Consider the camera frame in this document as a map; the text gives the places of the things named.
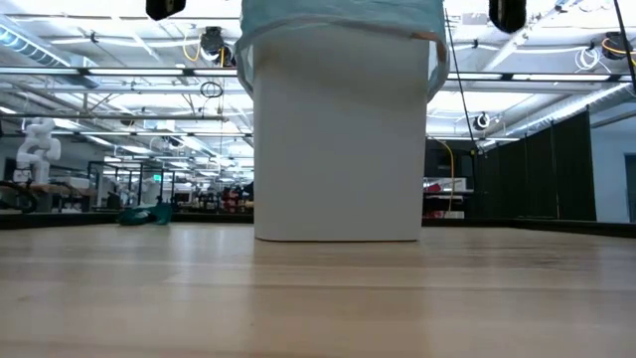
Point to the small crumpled teal bag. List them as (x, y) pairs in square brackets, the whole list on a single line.
[(145, 215)]

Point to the white plastic trash bin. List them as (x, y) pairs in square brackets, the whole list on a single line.
[(343, 134)]

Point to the distant black shelving frame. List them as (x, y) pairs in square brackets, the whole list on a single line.
[(140, 184)]

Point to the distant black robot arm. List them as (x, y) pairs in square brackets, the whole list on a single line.
[(247, 190)]

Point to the light blue bag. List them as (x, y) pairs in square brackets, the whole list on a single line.
[(343, 10)]

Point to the silver ventilation duct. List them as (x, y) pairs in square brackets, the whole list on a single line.
[(586, 102), (35, 52)]

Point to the black partition screen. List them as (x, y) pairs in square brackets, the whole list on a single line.
[(546, 169)]

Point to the distant wooden workbench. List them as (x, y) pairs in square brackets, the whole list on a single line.
[(49, 189)]

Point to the ceiling light rail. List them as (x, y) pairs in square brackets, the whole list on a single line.
[(139, 71)]

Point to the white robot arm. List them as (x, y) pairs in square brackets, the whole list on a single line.
[(37, 149)]

